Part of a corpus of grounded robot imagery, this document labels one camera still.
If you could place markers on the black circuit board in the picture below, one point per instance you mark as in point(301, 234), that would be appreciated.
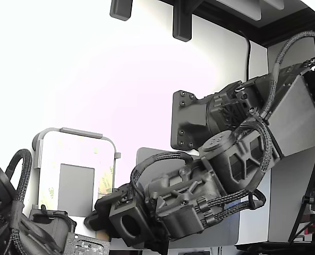
point(88, 244)

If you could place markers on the large grey rounded plate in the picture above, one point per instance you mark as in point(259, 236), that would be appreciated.
point(242, 8)

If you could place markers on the white bezel display panel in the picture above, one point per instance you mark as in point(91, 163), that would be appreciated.
point(76, 188)

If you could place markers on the grey printed fixture stand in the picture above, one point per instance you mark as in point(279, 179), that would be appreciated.
point(80, 132)

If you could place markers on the short black bracket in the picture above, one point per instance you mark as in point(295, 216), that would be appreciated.
point(121, 10)

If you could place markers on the black six-joint robot arm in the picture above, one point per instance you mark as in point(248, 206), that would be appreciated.
point(292, 119)

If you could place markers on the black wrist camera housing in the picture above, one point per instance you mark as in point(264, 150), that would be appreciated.
point(130, 208)

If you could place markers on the white upright panel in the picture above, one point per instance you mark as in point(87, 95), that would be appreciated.
point(279, 212)

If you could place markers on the black frame beam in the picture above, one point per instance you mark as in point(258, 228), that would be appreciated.
point(253, 29)

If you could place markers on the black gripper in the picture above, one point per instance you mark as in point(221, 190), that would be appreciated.
point(120, 197)

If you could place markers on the tall black bracket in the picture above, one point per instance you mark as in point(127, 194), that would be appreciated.
point(182, 24)

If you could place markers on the black motor unit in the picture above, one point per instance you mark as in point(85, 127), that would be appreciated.
point(53, 223)

